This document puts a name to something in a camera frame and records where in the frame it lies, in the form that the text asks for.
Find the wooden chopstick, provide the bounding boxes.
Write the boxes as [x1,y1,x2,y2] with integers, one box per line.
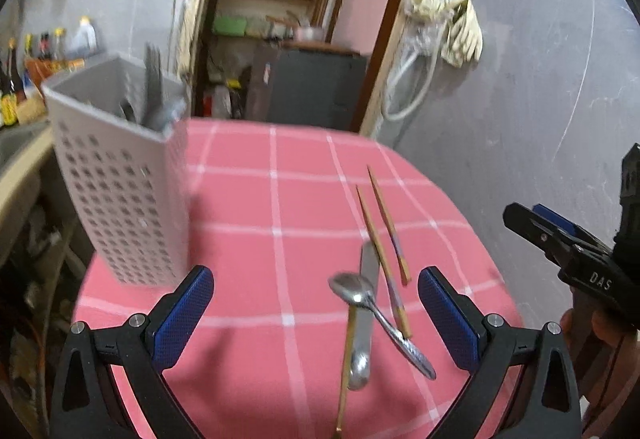
[367,166,411,286]
[356,188,412,338]

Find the gold handled utensil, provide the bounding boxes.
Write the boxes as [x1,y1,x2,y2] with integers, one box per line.
[332,306,357,439]

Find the steel table knife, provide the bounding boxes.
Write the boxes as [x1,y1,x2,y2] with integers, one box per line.
[348,241,380,391]

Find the steel fork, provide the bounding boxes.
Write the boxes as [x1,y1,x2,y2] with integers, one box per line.
[142,44,172,132]

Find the person's right hand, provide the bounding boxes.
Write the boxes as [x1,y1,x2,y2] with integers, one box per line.
[561,289,639,429]

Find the oval steel spoon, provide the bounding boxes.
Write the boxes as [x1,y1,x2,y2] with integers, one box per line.
[328,272,437,381]

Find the pink checked tablecloth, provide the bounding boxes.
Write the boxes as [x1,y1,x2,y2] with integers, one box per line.
[69,117,526,439]

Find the white perforated utensil basket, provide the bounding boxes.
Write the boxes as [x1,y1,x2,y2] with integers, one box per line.
[43,53,190,286]

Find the cream rubber gloves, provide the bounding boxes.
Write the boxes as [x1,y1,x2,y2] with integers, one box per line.
[403,0,485,70]

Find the dark grey cabinet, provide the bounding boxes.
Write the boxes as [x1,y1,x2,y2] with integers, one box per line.
[244,43,368,131]

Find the clear plastic bag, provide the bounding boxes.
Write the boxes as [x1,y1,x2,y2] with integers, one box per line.
[402,0,449,55]

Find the dark sauce bottle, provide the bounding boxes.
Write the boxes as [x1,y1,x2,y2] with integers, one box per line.
[1,38,26,127]

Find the green box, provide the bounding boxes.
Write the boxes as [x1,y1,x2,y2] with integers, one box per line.
[213,15,247,37]

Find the pink pot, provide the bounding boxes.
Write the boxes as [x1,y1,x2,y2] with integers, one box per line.
[293,26,326,42]

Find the white hose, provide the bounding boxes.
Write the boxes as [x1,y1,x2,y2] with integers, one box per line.
[382,36,442,123]

